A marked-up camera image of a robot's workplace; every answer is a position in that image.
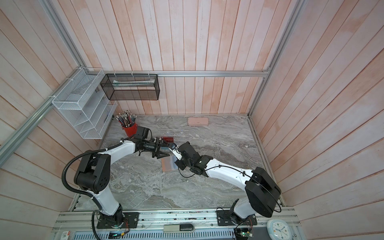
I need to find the white wire mesh shelf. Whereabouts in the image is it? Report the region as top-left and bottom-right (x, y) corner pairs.
(52, 68), (117, 140)

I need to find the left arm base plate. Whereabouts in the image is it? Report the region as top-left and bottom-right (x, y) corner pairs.
(97, 212), (140, 229)

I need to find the red credit card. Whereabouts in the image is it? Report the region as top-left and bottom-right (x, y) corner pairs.
(161, 137), (174, 143)

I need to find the black mesh wall basket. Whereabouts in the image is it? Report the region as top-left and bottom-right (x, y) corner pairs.
(100, 74), (160, 101)

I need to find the white analog clock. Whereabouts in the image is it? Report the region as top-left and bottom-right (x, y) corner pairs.
(267, 219), (293, 240)

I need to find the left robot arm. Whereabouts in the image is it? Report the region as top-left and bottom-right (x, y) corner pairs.
(62, 127), (176, 228)

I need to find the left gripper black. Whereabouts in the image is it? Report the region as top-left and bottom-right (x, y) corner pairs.
(142, 137), (173, 159)

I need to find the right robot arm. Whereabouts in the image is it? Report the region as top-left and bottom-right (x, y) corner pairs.
(169, 142), (281, 225)

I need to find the grey black handheld device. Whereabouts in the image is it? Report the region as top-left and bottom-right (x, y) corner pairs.
(163, 223), (195, 233)

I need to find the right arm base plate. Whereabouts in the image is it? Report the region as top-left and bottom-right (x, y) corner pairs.
(216, 208), (258, 227)

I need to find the red pen cup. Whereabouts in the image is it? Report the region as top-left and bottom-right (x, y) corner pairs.
(122, 123), (138, 138)

